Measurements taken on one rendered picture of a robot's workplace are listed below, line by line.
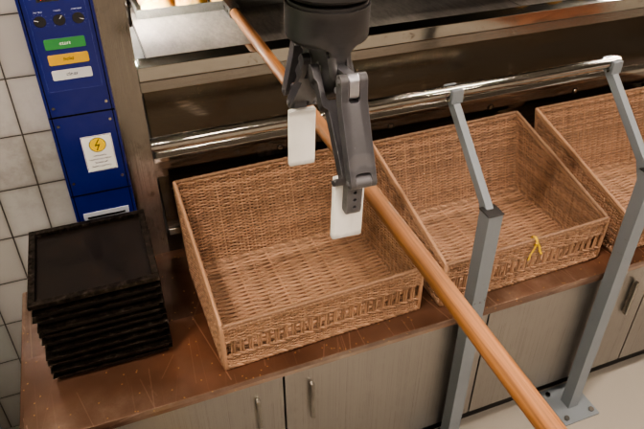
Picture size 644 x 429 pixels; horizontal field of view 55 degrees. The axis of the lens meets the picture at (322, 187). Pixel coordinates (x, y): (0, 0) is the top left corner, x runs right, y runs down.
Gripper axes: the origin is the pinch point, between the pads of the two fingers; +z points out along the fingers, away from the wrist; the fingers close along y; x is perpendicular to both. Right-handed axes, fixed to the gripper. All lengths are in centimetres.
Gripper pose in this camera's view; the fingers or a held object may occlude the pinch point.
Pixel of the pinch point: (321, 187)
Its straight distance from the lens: 65.0
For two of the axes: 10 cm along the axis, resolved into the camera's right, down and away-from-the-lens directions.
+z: -0.2, 8.2, 5.7
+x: 9.4, -1.7, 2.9
